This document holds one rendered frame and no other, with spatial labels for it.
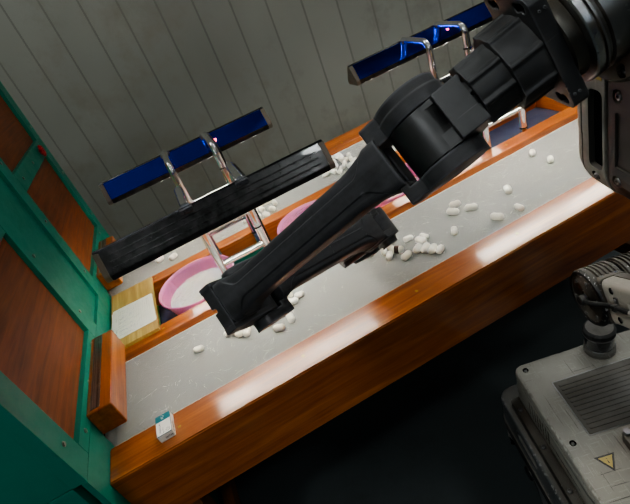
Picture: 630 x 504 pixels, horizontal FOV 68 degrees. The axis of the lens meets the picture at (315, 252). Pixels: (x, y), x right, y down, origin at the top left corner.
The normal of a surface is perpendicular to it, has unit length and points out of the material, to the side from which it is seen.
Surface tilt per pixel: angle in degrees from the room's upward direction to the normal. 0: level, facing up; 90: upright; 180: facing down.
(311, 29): 90
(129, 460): 0
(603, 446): 0
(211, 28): 90
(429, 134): 60
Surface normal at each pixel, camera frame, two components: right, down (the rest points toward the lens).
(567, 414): -0.34, -0.78
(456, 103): -0.29, 0.04
